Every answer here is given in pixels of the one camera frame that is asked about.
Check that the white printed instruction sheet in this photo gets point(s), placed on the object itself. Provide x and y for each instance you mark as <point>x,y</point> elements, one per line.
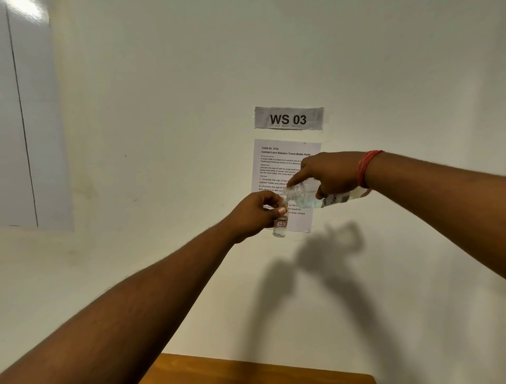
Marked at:
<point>276,166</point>

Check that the person's right thumb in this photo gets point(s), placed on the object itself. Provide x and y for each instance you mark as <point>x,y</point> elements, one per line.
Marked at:
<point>321,192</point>

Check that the person's left hand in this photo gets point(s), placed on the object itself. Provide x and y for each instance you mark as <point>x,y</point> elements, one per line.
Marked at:
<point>250,215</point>

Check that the white paper label sign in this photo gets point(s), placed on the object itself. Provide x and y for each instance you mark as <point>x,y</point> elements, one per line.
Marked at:
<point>288,118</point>

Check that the small clear travel bottle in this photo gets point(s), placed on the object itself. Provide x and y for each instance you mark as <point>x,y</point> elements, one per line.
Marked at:
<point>280,227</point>

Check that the person's left forearm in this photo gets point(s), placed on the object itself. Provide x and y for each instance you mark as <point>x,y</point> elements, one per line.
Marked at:
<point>118,308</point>

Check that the person's right hand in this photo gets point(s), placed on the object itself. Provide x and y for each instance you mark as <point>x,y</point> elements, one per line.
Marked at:
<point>330,170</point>

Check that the white wall panel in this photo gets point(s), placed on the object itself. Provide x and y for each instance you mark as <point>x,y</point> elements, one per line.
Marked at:
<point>27,118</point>

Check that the person's right forearm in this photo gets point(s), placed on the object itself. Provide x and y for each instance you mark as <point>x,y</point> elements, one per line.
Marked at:
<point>438,201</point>

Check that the red thread wristband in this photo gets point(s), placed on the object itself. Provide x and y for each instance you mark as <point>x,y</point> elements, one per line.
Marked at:
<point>365,168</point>

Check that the person's left fingers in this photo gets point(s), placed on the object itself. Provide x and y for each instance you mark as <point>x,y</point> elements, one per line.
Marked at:
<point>276,205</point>

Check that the large clear plastic bottle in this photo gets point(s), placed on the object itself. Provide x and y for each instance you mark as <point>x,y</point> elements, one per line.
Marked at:
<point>312,199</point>

